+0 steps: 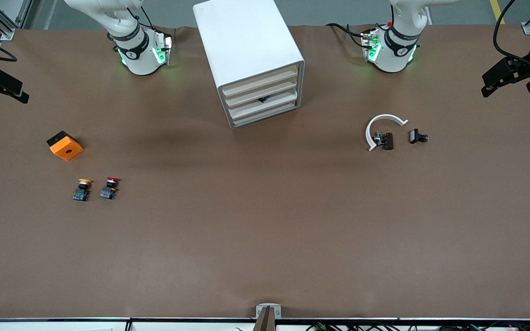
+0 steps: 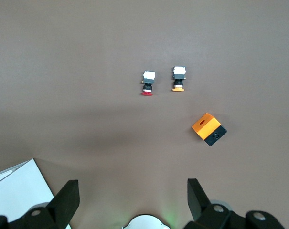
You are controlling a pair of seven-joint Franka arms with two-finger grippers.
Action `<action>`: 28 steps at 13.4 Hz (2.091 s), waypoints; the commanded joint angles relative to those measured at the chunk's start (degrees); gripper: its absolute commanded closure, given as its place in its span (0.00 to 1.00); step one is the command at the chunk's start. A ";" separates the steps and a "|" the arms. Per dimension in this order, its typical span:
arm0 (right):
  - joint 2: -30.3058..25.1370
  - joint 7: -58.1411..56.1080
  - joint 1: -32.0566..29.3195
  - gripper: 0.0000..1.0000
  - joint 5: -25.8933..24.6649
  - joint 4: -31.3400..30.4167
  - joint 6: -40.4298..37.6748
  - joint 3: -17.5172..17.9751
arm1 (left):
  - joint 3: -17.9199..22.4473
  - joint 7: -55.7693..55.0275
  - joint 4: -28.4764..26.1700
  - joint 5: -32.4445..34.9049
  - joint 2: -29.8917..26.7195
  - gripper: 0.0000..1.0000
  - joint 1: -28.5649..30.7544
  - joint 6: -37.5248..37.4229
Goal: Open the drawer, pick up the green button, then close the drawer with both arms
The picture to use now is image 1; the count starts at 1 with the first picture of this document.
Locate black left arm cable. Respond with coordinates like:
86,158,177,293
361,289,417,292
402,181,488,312
492,0,530,63

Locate orange and black button box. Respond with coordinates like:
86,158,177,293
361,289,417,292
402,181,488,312
46,131,84,161

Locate white table edge rail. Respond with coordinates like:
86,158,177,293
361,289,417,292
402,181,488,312
0,317,530,331

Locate red push button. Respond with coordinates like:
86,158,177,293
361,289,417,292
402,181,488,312
99,177,121,200

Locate grey table edge bracket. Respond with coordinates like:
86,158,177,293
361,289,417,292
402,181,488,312
253,303,282,331

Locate brown and metal component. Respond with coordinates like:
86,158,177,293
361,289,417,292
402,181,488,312
373,131,394,151

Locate white curved plastic piece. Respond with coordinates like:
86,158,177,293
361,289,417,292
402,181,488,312
365,114,409,152

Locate black base cable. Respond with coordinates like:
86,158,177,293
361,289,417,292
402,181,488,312
326,23,369,49

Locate yellow push button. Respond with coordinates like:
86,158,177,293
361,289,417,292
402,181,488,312
72,178,93,202

